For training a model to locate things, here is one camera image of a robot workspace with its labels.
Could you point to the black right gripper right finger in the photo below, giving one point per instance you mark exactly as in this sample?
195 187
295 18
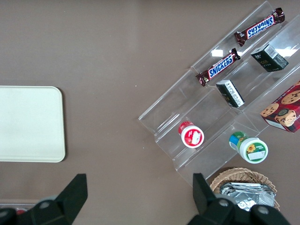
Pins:
206 204

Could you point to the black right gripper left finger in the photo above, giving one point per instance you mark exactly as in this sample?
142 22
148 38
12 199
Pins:
68 201

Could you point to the foil wrapped sandwich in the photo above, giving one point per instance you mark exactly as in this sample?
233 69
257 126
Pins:
253 199
243 185

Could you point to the light wicker basket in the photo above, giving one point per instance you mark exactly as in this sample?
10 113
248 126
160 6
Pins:
246 174

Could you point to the beige rectangular plastic tray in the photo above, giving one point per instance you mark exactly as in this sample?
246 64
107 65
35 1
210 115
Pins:
30 124

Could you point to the red lidded snack cup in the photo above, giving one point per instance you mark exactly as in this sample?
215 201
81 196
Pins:
191 136

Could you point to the green lidded snack cup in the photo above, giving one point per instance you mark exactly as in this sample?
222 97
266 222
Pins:
250 147

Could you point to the clear acrylic stepped display stand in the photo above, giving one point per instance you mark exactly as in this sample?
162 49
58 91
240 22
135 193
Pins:
211 112

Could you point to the small black tea box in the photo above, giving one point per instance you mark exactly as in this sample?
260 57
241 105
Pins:
230 93
269 58

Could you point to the red chocolate chip cookie box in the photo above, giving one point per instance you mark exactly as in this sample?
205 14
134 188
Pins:
284 107

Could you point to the Snickers chocolate bar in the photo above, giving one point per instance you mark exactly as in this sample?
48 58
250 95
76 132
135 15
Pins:
260 27
220 66

